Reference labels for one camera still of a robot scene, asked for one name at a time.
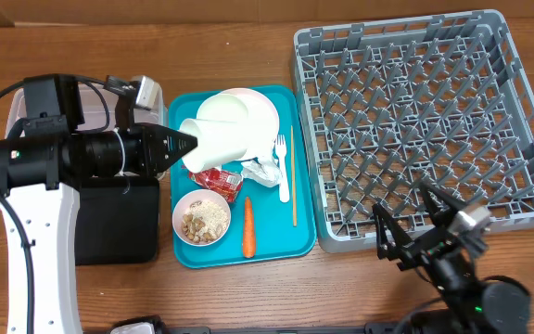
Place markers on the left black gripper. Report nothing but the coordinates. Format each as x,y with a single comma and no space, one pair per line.
157,159

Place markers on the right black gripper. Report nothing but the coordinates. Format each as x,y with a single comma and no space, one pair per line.
419,246

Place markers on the white plastic cup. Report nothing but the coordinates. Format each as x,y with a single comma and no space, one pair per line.
218,142

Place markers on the red snack wrapper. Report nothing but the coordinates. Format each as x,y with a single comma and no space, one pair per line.
225,183

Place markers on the white napkin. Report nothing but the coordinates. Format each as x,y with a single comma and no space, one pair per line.
264,171

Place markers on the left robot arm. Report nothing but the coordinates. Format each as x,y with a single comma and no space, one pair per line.
40,233

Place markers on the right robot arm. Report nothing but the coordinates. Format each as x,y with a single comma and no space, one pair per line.
466,303

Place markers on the grey dishwasher rack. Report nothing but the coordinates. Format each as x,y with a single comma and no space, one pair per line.
388,105

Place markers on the small white plate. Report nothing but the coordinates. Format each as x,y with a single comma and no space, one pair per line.
223,108

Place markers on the bowl with nuts and crumbs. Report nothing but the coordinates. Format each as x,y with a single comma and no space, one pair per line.
201,218

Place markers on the teal serving tray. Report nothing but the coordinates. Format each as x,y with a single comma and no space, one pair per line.
282,229

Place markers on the large white plate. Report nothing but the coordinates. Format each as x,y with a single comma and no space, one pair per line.
263,120

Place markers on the clear plastic storage bin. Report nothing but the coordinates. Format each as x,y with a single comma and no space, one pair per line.
61,131

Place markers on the black plastic tray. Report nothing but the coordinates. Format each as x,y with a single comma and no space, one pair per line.
118,221

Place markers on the wooden chopstick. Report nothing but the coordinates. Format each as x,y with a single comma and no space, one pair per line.
293,179

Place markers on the white plastic fork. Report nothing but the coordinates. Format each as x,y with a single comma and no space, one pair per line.
281,151

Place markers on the orange carrot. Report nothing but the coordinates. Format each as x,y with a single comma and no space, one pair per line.
249,239

